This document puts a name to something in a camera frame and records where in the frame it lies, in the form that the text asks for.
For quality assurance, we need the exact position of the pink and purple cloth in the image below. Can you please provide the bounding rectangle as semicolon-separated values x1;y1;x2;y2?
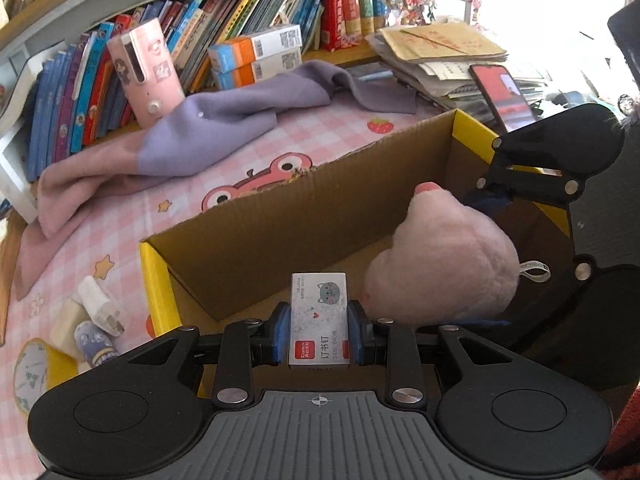
14;59;418;301

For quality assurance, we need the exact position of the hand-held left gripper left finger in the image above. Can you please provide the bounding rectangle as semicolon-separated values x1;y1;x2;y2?
125;304;293;409

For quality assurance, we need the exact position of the brown paper envelope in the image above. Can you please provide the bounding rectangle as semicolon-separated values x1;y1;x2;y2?
379;22;509;64

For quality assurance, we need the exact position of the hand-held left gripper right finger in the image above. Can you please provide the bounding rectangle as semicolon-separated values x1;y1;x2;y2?
347;300;517;407

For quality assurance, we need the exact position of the row of colourful books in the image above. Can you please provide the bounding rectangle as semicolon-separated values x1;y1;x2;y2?
25;0;335;183

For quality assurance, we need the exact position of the stack of loose papers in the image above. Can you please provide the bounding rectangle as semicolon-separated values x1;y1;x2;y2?
367;35;551;117

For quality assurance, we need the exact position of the red boxed book set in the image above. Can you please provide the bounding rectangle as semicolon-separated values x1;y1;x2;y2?
321;0;424;53

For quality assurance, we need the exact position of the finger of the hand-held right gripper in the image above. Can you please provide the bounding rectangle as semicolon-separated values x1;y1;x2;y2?
466;137;584;212
414;317;512;343

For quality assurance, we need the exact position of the orange and blue carton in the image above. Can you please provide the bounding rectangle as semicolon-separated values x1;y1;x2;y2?
211;49;304;92
207;24;304;73

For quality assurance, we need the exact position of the person's red garment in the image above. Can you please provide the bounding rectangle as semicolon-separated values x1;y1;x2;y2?
602;382;640;473

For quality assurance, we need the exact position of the small white staple box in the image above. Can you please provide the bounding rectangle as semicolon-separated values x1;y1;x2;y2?
288;272;351;372

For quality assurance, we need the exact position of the pink plush toy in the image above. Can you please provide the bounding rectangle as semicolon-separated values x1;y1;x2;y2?
362;182;552;324

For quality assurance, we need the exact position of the smartphone with red screen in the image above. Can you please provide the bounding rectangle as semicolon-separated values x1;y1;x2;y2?
468;63;539;134

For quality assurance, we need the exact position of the pink checked printed tablecloth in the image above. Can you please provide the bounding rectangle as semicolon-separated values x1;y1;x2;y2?
0;87;501;431

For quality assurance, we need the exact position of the yellow cardboard box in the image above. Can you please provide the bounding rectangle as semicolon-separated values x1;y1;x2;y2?
139;109;573;398

